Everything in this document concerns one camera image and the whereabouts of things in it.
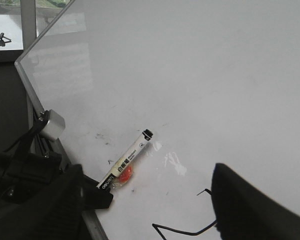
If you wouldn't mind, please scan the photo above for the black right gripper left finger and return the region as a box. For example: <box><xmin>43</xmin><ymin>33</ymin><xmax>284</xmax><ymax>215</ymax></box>
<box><xmin>14</xmin><ymin>164</ymin><xmax>113</xmax><ymax>240</ymax></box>

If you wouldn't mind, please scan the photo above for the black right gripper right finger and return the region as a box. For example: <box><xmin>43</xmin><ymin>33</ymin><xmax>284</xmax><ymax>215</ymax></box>
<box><xmin>211</xmin><ymin>163</ymin><xmax>300</xmax><ymax>240</ymax></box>

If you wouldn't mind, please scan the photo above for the black whiteboard marker with magnet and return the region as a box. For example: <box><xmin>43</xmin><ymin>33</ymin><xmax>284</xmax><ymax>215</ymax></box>
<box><xmin>96</xmin><ymin>129</ymin><xmax>153</xmax><ymax>191</ymax></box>

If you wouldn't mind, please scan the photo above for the black camera cable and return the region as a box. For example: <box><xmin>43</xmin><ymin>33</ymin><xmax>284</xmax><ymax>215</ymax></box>
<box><xmin>0</xmin><ymin>124</ymin><xmax>43</xmax><ymax>221</ymax></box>

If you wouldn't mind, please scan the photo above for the silver camera on clamp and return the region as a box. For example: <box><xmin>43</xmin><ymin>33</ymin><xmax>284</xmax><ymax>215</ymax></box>
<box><xmin>39</xmin><ymin>109</ymin><xmax>66</xmax><ymax>142</ymax></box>

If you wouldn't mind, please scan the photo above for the white whiteboard with grey frame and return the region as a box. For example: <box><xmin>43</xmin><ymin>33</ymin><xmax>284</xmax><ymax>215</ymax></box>
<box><xmin>15</xmin><ymin>0</ymin><xmax>300</xmax><ymax>240</ymax></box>

